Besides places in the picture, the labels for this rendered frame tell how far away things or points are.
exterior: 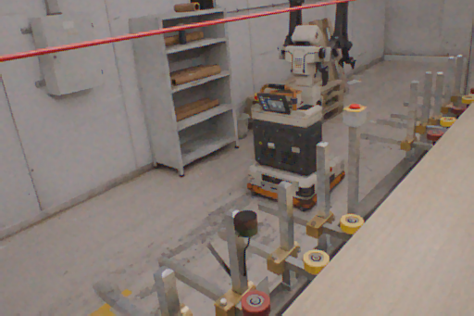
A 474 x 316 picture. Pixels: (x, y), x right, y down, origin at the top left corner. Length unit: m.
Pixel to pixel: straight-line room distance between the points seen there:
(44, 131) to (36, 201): 0.61
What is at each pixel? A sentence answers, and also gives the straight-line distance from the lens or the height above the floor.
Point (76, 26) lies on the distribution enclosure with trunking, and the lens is 3.44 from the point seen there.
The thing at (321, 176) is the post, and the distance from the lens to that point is 1.48.
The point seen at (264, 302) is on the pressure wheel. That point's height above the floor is 0.91.
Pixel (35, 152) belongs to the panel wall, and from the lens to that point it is 3.64.
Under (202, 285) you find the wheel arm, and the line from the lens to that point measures 1.29.
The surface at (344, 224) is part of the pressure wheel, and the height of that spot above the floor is 0.91.
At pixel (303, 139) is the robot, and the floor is 0.60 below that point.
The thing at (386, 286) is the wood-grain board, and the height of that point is 0.90.
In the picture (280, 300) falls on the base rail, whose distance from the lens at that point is 1.45.
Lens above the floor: 1.70
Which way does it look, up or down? 21 degrees down
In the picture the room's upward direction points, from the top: 5 degrees counter-clockwise
